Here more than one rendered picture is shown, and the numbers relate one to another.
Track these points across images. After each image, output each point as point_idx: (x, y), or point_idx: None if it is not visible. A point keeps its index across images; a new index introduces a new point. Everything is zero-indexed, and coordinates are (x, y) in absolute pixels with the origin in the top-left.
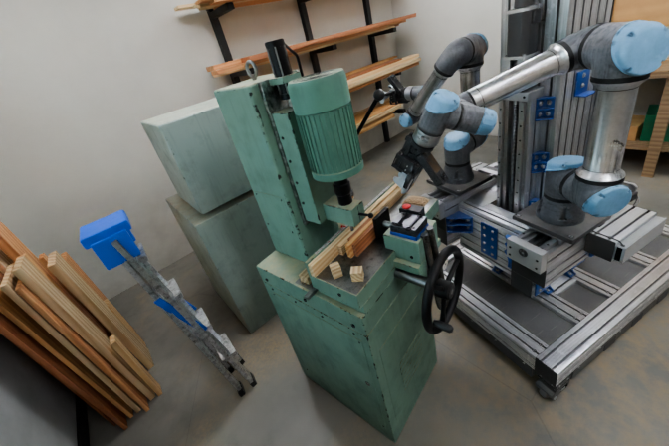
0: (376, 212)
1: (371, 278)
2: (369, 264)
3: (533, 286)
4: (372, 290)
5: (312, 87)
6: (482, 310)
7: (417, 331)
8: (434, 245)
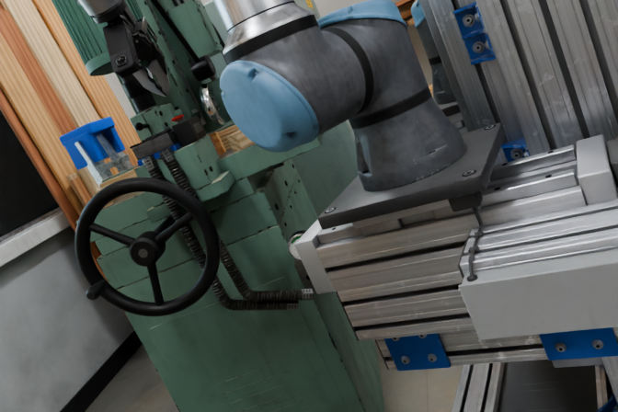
0: (223, 135)
1: (107, 209)
2: (131, 195)
3: (378, 339)
4: (112, 227)
5: None
6: (464, 406)
7: (275, 357)
8: (177, 182)
